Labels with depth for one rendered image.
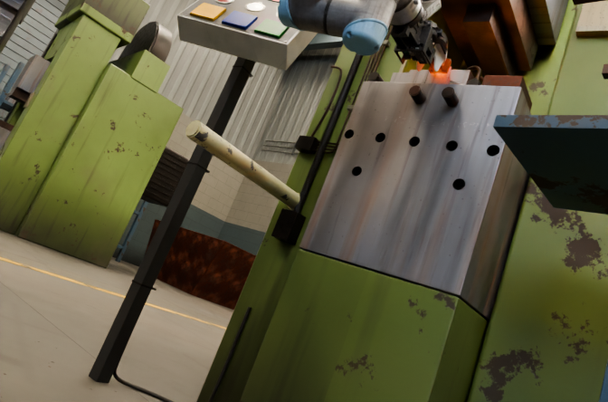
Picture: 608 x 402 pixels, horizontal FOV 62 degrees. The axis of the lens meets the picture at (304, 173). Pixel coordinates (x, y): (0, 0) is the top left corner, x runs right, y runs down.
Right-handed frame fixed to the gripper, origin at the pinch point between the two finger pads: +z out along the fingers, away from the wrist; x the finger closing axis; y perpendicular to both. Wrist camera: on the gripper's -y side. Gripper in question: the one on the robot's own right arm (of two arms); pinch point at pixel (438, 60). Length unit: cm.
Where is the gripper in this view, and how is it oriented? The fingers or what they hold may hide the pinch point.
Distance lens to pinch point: 127.6
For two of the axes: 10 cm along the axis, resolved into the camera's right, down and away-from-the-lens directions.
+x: 7.8, 1.4, -6.1
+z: 5.1, 4.2, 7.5
